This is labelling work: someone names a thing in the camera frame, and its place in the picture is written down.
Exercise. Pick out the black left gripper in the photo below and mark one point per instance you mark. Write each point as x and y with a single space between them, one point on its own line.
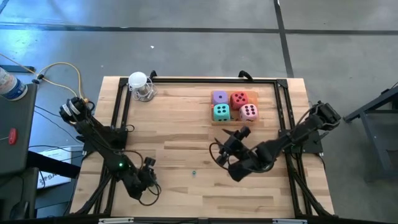
146 177

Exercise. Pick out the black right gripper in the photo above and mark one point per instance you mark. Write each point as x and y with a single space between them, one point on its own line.
237 151

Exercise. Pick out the large teal foam die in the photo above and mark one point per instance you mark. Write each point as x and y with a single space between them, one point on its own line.
221 117

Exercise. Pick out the large pink foam die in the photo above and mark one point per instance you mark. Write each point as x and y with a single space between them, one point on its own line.
248 118

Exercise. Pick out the large red foam die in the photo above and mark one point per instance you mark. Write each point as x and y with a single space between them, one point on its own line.
239 105

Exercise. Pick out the large purple foam die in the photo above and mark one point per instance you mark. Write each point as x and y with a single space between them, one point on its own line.
217 101

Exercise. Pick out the orange translucent plastic bin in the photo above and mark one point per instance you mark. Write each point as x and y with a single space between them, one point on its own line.
253 98

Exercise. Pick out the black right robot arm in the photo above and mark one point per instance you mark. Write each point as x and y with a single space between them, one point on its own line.
280 143

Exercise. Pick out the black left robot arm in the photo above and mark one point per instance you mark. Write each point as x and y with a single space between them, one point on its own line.
102 143

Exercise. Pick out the white printed paper sheet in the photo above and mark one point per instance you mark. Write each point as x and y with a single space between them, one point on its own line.
59 155

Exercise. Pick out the white mushroom table lamp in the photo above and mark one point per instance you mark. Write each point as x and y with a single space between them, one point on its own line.
137 80

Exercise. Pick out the red emergency button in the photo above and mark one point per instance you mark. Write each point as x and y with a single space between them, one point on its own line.
12 137

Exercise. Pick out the grey side desk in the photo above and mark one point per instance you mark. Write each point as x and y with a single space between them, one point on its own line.
18 118

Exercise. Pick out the dark metal side table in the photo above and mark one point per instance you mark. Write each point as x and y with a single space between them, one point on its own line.
385 137

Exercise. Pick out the clear plastic bottle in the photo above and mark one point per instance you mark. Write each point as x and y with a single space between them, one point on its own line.
13 87

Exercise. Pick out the black floor plate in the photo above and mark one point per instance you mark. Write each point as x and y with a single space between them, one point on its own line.
18 68

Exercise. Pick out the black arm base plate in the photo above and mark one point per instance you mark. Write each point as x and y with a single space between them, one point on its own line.
312 144
122 140

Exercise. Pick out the white edge bracket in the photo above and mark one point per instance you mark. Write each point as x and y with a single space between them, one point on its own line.
115 221
289 221

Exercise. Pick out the black aluminium table frame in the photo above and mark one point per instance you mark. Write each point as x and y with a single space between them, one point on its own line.
199 80

